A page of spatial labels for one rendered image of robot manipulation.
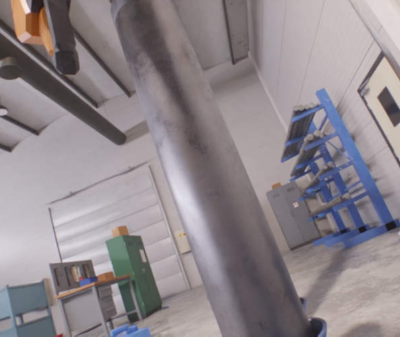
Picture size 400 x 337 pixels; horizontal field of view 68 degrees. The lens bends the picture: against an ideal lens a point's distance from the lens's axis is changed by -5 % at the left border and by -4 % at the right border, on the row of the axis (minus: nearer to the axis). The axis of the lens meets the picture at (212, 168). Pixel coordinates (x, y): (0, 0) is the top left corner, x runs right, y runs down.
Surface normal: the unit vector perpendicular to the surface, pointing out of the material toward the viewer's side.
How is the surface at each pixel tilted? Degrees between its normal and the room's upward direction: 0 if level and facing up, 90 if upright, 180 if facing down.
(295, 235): 90
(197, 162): 90
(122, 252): 90
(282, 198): 90
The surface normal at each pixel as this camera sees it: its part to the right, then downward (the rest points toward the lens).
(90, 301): -0.15, -0.22
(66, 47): 0.55, -0.43
